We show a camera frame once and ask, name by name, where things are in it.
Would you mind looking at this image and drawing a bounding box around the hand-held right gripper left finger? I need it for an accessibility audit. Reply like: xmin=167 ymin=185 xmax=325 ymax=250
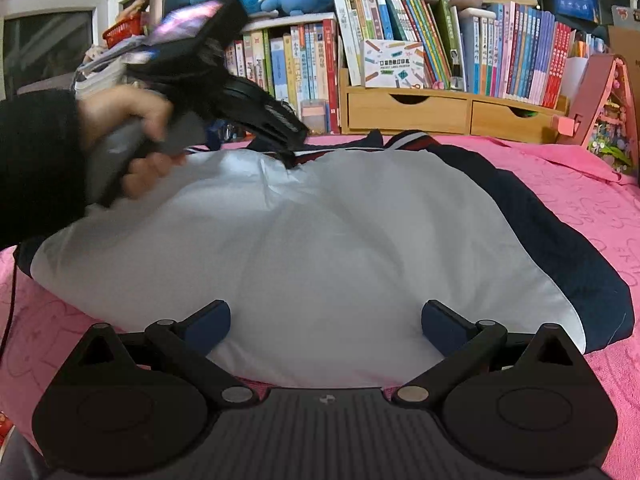
xmin=74 ymin=300 xmax=260 ymax=406

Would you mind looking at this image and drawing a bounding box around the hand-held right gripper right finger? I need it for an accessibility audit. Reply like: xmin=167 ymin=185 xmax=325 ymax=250
xmin=391 ymin=300 xmax=577 ymax=406

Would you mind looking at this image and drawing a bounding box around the navy and white jacket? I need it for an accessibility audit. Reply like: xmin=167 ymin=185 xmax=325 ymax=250
xmin=29 ymin=129 xmax=636 ymax=392

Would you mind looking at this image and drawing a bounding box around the person's left hand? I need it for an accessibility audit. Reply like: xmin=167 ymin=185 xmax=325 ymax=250
xmin=78 ymin=84 xmax=189 ymax=198

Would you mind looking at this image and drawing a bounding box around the clear badge holder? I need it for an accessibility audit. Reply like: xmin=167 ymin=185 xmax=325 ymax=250
xmin=299 ymin=99 xmax=332 ymax=134

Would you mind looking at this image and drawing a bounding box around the row of shelf books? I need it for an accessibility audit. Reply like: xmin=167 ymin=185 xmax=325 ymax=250
xmin=222 ymin=19 xmax=342 ymax=135

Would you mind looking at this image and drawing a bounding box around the red basket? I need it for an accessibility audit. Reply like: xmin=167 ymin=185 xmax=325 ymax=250
xmin=102 ymin=11 xmax=147 ymax=47

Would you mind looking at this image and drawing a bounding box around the wooden drawer organizer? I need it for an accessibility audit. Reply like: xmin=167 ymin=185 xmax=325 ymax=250
xmin=339 ymin=67 xmax=572 ymax=146

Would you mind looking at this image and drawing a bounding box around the white card box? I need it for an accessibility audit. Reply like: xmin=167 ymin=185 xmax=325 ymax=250
xmin=360 ymin=38 xmax=427 ymax=89

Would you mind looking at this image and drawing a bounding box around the pink blanket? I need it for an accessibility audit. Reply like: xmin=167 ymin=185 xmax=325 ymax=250
xmin=0 ymin=132 xmax=640 ymax=480

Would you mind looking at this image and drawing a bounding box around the row of colourful books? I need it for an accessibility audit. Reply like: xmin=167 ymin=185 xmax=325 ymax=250
xmin=334 ymin=0 xmax=608 ymax=110

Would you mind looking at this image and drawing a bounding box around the pink toy house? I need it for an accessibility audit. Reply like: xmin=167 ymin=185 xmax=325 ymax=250
xmin=554 ymin=52 xmax=640 ymax=177

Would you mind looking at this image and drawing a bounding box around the cardboard box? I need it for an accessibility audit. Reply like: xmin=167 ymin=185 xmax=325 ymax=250
xmin=606 ymin=4 xmax=640 ymax=73

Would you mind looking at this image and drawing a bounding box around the white window frame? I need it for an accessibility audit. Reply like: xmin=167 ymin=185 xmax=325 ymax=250
xmin=0 ymin=0 xmax=102 ymax=99

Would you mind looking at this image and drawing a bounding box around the black cable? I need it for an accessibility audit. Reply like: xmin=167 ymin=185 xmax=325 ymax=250
xmin=0 ymin=244 xmax=22 ymax=357

